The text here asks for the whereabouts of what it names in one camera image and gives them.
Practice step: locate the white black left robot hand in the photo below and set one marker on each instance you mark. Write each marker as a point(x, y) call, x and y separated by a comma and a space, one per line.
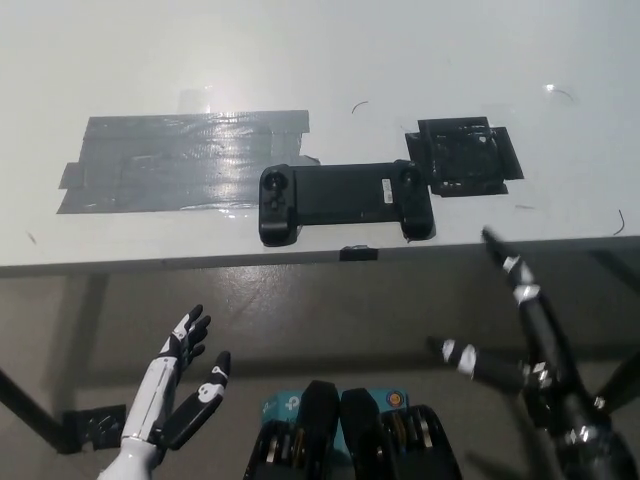
point(155, 395)

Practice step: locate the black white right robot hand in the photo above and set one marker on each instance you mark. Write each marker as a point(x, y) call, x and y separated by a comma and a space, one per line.
point(547, 360)

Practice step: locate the black game controller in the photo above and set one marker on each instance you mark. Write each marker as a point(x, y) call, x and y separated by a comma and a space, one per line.
point(340, 195)

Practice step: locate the black teal robot body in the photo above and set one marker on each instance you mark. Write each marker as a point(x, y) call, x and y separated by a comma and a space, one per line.
point(360, 440)

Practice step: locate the black floor tape patch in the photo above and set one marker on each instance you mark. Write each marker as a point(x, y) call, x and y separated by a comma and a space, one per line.
point(95, 427)

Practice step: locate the black metal table leg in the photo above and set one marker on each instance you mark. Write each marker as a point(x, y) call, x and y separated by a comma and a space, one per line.
point(30, 405)

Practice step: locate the black tape square patch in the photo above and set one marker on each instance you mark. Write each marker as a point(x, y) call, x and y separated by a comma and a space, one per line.
point(465, 160)

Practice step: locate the small black tape strip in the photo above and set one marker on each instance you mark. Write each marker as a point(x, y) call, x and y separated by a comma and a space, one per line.
point(358, 253)

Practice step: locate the grey duct tape patch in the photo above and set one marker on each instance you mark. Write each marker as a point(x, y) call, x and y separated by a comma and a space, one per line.
point(175, 165)

